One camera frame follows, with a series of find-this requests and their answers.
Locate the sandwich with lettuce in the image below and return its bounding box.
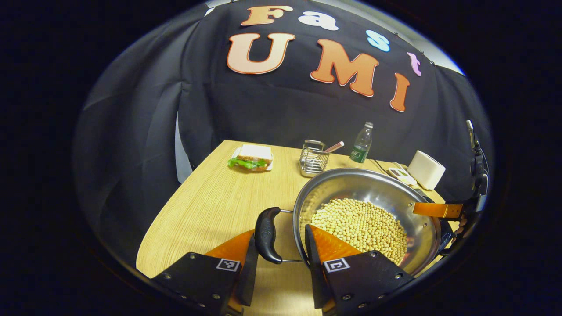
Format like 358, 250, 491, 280
227, 144, 274, 172

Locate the black backdrop cloth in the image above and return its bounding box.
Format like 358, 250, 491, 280
72, 0, 494, 268

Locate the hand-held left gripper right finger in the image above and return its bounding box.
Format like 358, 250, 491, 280
304, 224, 415, 316

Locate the pile of soybeans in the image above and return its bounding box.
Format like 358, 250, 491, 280
310, 198, 409, 266

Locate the white divided bean dish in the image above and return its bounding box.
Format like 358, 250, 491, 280
388, 166, 418, 186

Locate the clear plastic water bottle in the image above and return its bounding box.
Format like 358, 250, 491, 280
349, 122, 374, 164

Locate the wire mesh basket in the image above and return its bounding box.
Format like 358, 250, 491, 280
299, 140, 330, 177

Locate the stainless steel pot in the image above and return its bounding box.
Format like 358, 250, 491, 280
255, 168, 442, 277

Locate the white boxy appliance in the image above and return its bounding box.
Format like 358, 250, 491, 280
407, 150, 446, 190

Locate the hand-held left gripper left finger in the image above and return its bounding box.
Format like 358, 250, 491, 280
149, 229, 259, 316

